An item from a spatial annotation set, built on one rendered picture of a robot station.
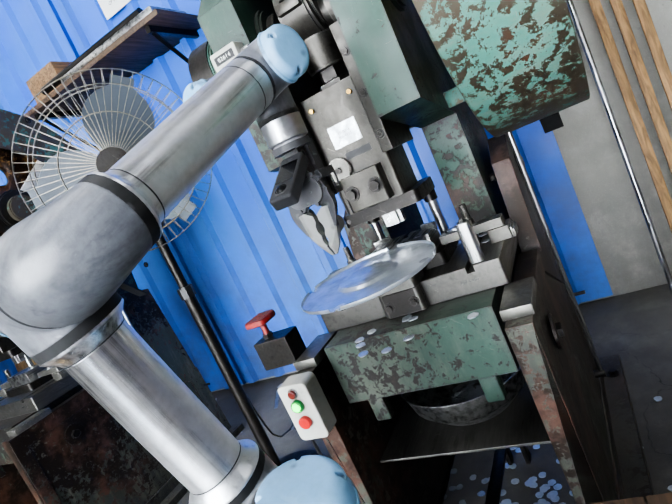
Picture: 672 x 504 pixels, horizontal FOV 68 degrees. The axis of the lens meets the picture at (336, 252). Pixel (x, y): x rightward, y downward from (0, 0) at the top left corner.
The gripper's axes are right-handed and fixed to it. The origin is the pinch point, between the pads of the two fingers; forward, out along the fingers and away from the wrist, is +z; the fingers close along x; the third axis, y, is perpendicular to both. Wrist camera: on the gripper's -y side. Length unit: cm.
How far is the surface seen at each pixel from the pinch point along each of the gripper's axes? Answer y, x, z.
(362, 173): 25.1, -0.8, -9.5
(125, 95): 47, 71, -60
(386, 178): 27.7, -4.6, -6.3
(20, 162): 51, 139, -65
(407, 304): 18.7, -1.1, 20.1
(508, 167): 62, -24, 5
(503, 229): 34.1, -22.7, 14.4
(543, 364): 7.2, -25.7, 33.5
